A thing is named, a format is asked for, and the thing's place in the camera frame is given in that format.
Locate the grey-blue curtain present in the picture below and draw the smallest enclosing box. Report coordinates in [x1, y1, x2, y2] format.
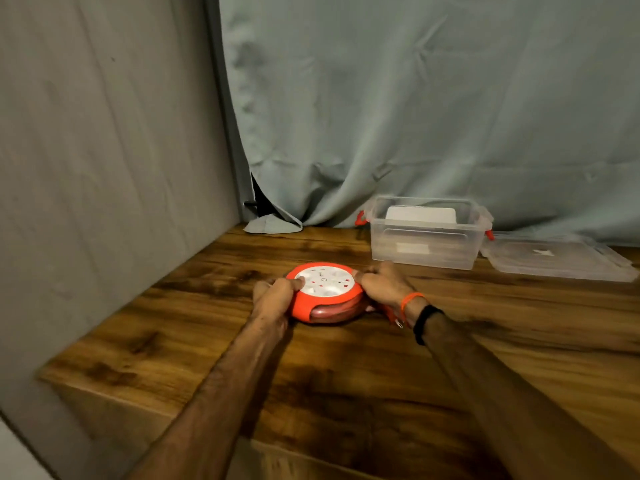
[205, 0, 640, 247]

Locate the person's left hand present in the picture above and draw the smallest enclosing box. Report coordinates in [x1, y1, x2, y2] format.
[249, 277, 306, 335]

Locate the person's right hand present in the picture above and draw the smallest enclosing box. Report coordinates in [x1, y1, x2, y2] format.
[353, 261, 418, 312]

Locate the black wristband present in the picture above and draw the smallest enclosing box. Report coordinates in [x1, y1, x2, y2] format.
[413, 305, 445, 346]

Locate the white object in box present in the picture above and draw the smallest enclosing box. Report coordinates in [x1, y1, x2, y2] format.
[384, 206, 458, 226]

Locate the clear plastic storage box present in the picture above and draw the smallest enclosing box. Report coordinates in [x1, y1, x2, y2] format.
[355, 195, 495, 271]

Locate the person's right forearm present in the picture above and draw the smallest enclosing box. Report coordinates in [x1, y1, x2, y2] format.
[402, 294, 640, 480]

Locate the person's left forearm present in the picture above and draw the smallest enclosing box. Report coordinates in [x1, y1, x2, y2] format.
[125, 315, 290, 480]

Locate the clear plastic box lid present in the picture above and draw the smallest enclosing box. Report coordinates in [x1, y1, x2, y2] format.
[480, 234, 640, 283]

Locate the round red white toy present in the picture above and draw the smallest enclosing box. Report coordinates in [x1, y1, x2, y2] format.
[285, 262, 377, 325]

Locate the orange wristband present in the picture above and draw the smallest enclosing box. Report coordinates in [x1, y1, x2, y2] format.
[400, 292, 427, 321]

